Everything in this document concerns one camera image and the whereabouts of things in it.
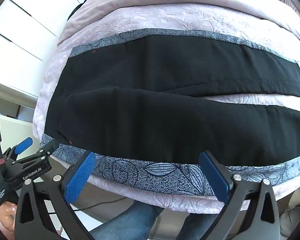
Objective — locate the person's leg in jeans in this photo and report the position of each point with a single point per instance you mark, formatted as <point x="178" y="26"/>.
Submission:
<point x="130" y="220"/>
<point x="200" y="227"/>

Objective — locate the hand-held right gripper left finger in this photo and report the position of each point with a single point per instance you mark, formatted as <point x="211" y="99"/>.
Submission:
<point x="80" y="177"/>

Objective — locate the lilac embossed bed blanket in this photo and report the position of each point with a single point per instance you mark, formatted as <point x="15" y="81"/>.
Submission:
<point x="165" y="20"/>

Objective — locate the blue-grey floral cloth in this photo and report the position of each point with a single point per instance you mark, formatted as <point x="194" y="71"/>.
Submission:
<point x="150" y="172"/>

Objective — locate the white wardrobe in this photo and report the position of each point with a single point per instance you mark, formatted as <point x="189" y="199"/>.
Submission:
<point x="22" y="30"/>

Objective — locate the person's left leg in jeans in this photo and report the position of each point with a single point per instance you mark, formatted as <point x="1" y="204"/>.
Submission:
<point x="130" y="220"/>

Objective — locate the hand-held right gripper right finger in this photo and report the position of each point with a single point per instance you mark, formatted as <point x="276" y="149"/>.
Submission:
<point x="213" y="175"/>

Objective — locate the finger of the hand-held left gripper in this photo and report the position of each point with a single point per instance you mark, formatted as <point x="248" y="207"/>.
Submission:
<point x="46" y="148"/>
<point x="25" y="143"/>

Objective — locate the person's left hand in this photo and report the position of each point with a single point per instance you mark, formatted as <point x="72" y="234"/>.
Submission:
<point x="6" y="211"/>

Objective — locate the black pants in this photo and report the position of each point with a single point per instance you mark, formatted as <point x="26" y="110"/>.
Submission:
<point x="165" y="105"/>

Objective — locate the person's right leg in jeans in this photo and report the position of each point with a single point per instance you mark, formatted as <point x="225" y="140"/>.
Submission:
<point x="200" y="227"/>

